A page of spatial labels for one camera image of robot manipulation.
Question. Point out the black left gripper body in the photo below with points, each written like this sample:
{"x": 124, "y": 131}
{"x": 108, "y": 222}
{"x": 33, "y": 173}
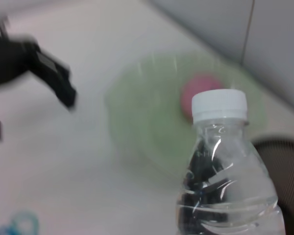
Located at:
{"x": 7, "y": 54}

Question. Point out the pink peach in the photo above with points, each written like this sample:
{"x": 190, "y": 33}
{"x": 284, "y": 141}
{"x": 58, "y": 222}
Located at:
{"x": 198, "y": 85}

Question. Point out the clear water bottle green label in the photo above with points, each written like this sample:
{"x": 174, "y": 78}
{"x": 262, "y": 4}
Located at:
{"x": 225, "y": 171}

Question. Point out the blue scissors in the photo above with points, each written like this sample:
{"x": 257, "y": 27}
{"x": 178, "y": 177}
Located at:
{"x": 22, "y": 220}

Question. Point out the pale green fruit plate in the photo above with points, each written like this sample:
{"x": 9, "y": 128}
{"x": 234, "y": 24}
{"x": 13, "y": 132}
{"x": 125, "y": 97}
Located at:
{"x": 149, "y": 110}

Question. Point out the black mesh pen holder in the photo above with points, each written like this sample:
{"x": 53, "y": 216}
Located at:
{"x": 284, "y": 171}

